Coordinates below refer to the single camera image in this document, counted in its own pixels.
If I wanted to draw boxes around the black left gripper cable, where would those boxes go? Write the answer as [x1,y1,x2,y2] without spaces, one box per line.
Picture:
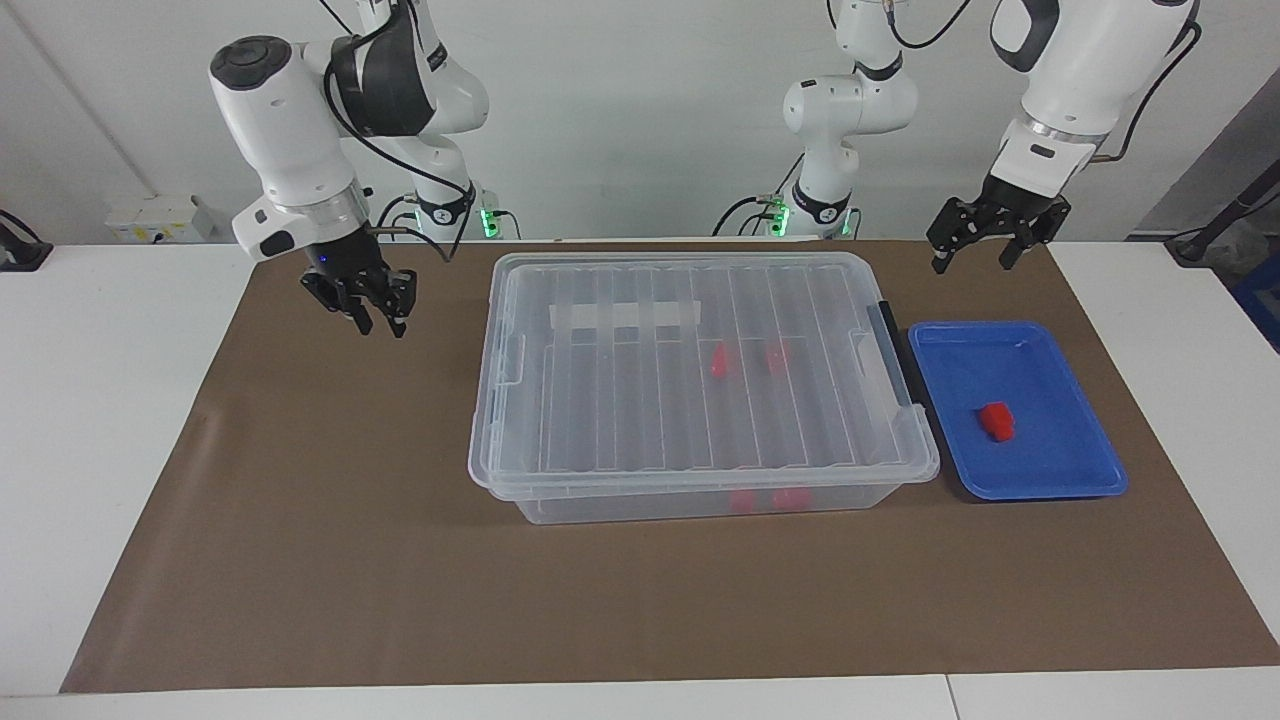
[880,0,1202,163]

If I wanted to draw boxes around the blue plastic tray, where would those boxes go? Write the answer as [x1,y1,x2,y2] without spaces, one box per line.
[907,320,1130,502]

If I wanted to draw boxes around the clear plastic box lid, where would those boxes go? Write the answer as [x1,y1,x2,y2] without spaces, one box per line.
[467,251,942,502]

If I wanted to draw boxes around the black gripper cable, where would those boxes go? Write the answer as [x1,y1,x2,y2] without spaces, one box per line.
[880,0,1202,163]
[318,0,475,263]

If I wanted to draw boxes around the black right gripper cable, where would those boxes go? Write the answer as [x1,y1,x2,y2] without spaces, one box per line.
[318,0,475,263]

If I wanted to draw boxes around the blue crate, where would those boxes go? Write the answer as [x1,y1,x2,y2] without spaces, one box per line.
[1230,248,1280,353]

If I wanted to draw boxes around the black right arm base cables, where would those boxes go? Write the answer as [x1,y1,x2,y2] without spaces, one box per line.
[373,190,522,242]

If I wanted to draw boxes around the black arm base cables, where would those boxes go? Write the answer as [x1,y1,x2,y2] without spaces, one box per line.
[373,190,522,242]
[711,158,863,240]

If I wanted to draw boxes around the white power strip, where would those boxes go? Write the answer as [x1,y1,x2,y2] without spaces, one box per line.
[104,194,217,245]

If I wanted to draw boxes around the black clamp base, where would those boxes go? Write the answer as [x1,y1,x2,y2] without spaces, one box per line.
[0,208,54,273]

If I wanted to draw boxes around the black box latch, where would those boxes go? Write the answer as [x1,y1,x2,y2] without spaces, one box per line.
[868,300,930,409]

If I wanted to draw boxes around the black left arm base cables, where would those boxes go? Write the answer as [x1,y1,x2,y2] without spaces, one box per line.
[711,158,863,240]

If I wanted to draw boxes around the clear plastic storage box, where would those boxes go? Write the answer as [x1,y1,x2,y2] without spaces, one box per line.
[470,254,942,527]

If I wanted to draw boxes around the black stand pole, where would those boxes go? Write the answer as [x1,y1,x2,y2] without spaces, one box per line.
[1165,165,1280,267]

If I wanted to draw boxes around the brown table mat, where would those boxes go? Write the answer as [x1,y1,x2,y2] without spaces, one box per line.
[60,238,1280,695]

